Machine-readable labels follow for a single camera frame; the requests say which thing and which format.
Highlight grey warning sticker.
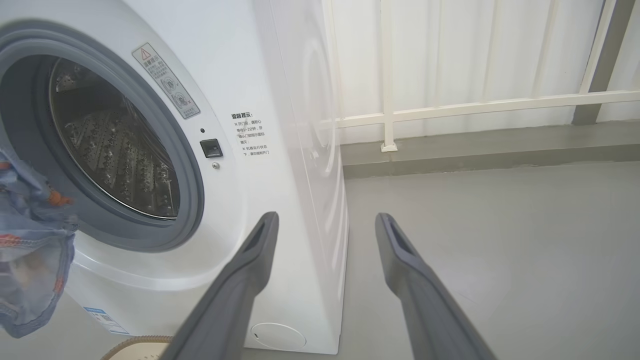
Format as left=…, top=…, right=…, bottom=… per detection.
left=132, top=42, right=201, bottom=120

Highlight cream perforated laundry basket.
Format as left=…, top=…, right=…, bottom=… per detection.
left=100, top=335, right=175, bottom=360

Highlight round white filter cap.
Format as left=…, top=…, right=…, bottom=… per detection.
left=250, top=322, right=307, bottom=351

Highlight grey rubber door gasket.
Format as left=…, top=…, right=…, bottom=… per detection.
left=0, top=20, right=206, bottom=253

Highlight perforated steel drum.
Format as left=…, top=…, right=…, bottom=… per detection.
left=48, top=57, right=181, bottom=221

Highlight white front-load washing machine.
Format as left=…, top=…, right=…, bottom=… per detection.
left=0, top=0, right=351, bottom=356

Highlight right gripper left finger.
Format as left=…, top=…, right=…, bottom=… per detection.
left=159, top=211, right=280, bottom=360

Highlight grey vertical post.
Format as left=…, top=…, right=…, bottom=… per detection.
left=571, top=0, right=636, bottom=126

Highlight blue denim garment orange patches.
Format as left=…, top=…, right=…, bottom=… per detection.
left=0, top=147, right=81, bottom=339

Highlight black door latch slot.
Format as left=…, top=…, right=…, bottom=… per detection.
left=200, top=138, right=224, bottom=159

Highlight white metal railing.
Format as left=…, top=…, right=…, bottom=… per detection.
left=320, top=0, right=640, bottom=153

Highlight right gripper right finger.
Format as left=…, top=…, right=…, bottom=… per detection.
left=375, top=212, right=498, bottom=360

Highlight blue white energy label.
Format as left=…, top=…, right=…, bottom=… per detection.
left=83, top=306, right=131, bottom=336

